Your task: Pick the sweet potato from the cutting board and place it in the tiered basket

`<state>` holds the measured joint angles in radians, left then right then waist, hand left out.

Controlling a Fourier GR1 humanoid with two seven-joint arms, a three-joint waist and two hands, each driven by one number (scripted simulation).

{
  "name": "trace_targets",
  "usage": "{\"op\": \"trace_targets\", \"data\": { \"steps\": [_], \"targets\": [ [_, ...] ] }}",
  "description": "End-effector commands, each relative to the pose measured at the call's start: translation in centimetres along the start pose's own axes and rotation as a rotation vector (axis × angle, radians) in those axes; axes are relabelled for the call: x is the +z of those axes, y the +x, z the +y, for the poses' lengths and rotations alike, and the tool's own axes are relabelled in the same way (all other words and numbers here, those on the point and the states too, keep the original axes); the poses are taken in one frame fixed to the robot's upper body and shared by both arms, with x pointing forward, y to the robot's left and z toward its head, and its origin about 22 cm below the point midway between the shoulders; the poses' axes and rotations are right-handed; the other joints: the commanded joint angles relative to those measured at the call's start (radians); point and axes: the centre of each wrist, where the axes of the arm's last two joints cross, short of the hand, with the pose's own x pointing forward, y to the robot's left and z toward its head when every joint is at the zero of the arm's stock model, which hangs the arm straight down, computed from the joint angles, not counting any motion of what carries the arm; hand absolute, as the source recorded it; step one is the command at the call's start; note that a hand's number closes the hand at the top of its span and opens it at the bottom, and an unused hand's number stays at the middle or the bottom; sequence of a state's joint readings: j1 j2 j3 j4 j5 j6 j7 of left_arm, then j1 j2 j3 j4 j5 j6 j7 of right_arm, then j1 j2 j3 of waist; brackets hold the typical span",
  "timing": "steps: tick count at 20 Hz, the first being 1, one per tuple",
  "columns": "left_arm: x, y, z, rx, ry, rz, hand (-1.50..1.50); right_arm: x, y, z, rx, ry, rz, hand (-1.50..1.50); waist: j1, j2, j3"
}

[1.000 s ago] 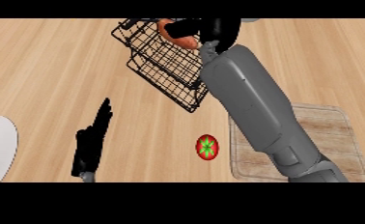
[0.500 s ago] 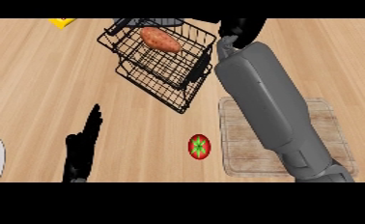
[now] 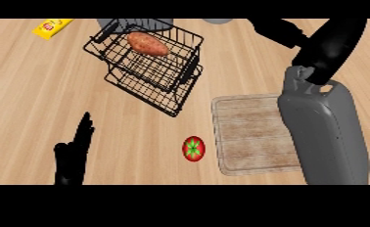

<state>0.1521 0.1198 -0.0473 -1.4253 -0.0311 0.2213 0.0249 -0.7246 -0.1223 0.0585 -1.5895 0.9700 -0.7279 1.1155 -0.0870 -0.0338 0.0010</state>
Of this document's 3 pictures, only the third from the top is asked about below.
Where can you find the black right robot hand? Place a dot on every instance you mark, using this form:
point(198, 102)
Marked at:
point(332, 46)

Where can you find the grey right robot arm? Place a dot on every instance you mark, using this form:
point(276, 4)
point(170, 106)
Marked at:
point(328, 129)

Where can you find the grey round object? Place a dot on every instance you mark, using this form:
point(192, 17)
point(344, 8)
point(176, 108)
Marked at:
point(219, 21)

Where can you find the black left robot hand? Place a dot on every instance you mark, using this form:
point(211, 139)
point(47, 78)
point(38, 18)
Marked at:
point(71, 162)

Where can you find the orange sweet potato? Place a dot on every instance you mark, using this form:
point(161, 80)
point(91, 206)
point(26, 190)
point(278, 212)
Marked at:
point(147, 43)

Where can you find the pale wooden cutting board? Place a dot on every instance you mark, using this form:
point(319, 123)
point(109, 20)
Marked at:
point(251, 136)

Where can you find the yellow box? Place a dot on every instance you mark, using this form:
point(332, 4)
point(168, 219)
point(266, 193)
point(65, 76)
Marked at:
point(51, 27)

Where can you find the dark grey flat object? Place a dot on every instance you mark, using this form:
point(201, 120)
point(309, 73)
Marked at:
point(145, 23)

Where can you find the red tomato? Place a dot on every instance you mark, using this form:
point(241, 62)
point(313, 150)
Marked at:
point(193, 148)

